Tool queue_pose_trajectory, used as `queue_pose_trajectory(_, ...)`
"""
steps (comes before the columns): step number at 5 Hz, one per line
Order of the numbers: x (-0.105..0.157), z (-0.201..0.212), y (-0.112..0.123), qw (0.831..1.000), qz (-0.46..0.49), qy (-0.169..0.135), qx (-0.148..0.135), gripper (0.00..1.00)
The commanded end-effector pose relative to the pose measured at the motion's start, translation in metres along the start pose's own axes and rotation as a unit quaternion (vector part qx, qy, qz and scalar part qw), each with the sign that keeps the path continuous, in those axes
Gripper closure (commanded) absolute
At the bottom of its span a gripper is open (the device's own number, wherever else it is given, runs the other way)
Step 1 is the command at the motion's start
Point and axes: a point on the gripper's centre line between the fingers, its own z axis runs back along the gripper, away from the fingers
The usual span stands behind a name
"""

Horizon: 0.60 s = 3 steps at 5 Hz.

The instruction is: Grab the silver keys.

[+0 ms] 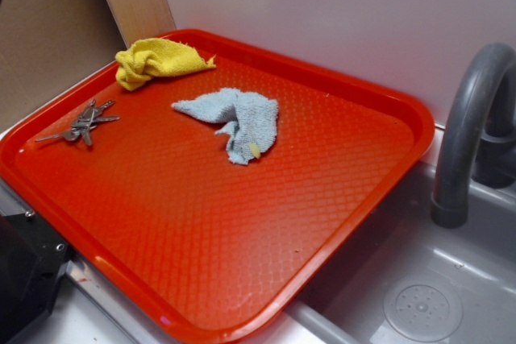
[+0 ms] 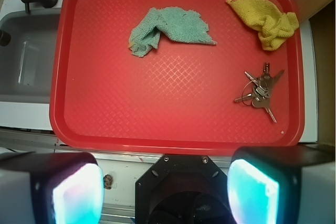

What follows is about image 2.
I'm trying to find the grey sink basin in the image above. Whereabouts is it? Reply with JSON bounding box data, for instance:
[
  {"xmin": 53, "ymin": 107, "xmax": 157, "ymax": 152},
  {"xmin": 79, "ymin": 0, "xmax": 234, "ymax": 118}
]
[{"xmin": 1, "ymin": 8, "xmax": 60, "ymax": 103}]

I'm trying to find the red plastic tray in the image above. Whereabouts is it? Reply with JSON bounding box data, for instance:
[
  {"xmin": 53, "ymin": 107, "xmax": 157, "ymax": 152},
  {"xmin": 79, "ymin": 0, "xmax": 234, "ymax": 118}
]
[{"xmin": 50, "ymin": 0, "xmax": 305, "ymax": 155}]

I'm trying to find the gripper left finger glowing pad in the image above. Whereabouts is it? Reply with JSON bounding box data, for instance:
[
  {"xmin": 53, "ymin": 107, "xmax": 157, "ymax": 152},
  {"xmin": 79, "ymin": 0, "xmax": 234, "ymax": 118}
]
[{"xmin": 1, "ymin": 152, "xmax": 104, "ymax": 223}]

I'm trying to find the yellow microfiber cloth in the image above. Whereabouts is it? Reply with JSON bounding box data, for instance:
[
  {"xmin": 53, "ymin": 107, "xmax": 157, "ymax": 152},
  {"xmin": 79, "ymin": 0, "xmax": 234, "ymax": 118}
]
[{"xmin": 226, "ymin": 0, "xmax": 299, "ymax": 51}]

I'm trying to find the teal microfiber cloth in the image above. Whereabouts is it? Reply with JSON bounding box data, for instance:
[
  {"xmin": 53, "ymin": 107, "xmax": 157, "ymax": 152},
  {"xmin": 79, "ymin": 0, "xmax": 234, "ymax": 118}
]
[{"xmin": 128, "ymin": 7, "xmax": 217, "ymax": 58}]

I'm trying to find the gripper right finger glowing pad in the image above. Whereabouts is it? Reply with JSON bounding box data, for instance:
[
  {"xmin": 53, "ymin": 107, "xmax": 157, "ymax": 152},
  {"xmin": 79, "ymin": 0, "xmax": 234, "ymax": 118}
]
[{"xmin": 227, "ymin": 146, "xmax": 335, "ymax": 223}]

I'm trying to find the silver key bunch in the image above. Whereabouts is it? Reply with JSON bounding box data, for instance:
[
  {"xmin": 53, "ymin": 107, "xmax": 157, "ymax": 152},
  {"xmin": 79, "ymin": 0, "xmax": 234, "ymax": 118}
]
[{"xmin": 234, "ymin": 62, "xmax": 285, "ymax": 123}]

